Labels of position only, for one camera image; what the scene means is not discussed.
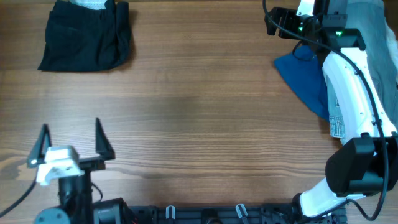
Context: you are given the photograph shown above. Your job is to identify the blue garment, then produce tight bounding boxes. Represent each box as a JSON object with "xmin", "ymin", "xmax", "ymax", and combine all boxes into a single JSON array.
[{"xmin": 274, "ymin": 45, "xmax": 329, "ymax": 121}]

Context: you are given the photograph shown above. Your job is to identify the camera cable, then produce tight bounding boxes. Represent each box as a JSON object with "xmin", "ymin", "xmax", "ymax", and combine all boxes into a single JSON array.
[
  {"xmin": 0, "ymin": 179, "xmax": 38, "ymax": 218},
  {"xmin": 262, "ymin": 0, "xmax": 390, "ymax": 222}
]

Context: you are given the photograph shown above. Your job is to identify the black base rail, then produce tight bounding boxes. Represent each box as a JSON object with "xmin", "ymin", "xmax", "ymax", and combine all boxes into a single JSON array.
[{"xmin": 124, "ymin": 203, "xmax": 348, "ymax": 224}]

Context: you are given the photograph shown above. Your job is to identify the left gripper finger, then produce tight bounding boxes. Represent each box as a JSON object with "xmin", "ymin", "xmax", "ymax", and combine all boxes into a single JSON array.
[
  {"xmin": 95, "ymin": 118, "xmax": 116, "ymax": 161},
  {"xmin": 27, "ymin": 124, "xmax": 52, "ymax": 168}
]

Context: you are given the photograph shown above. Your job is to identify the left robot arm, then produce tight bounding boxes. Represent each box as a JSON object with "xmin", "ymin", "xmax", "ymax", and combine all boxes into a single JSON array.
[{"xmin": 27, "ymin": 118, "xmax": 139, "ymax": 224}]

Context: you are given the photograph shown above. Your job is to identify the black shorts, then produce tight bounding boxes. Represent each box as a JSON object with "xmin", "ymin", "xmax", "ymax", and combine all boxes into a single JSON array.
[{"xmin": 38, "ymin": 0, "xmax": 132, "ymax": 72}]

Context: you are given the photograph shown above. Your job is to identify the right camera cable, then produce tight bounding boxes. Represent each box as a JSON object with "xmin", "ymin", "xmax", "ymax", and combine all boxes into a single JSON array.
[{"xmin": 262, "ymin": 0, "xmax": 390, "ymax": 222}]

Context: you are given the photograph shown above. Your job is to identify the light denim shorts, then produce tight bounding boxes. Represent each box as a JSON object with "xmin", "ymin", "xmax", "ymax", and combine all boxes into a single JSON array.
[{"xmin": 328, "ymin": 0, "xmax": 398, "ymax": 139}]

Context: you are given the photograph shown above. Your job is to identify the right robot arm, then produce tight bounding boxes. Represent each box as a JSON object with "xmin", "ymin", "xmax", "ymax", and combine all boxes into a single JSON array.
[{"xmin": 264, "ymin": 1, "xmax": 397, "ymax": 223}]

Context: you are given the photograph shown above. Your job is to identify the left camera cable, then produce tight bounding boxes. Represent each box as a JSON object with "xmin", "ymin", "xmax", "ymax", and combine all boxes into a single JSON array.
[{"xmin": 0, "ymin": 179, "xmax": 38, "ymax": 218}]

